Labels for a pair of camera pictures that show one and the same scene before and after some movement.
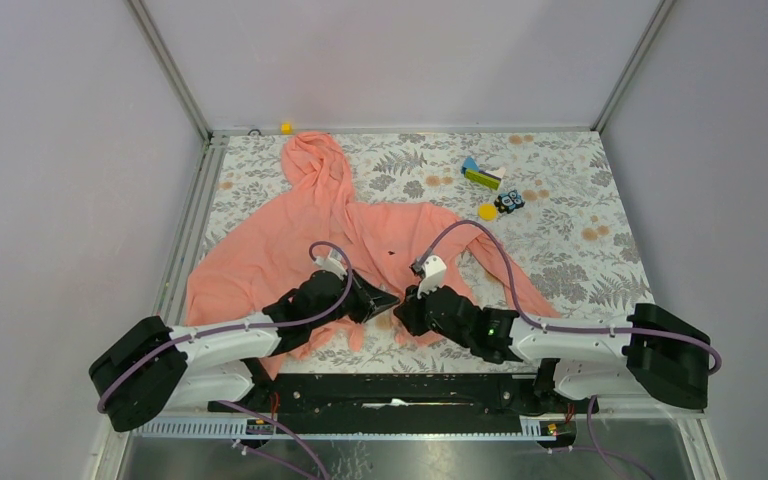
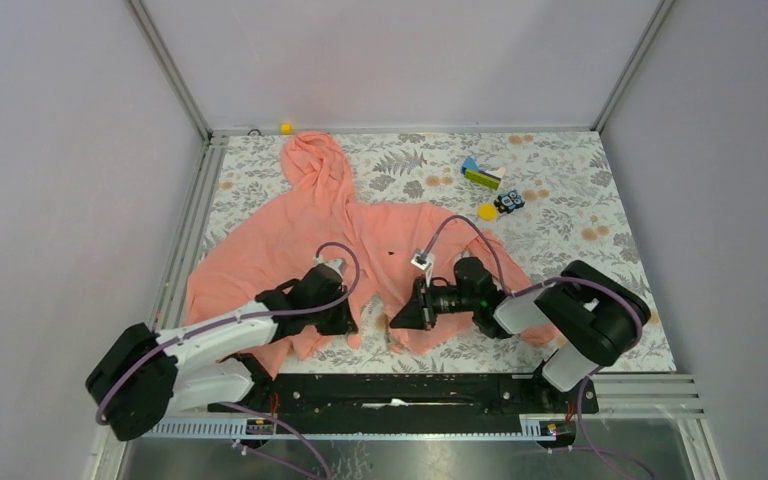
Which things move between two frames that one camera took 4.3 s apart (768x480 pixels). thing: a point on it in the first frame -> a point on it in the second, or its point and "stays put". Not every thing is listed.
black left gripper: (370, 300) -> (344, 324)
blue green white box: (490, 178) stays put
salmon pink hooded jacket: (245, 261) stays put
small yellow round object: (487, 211) stays put
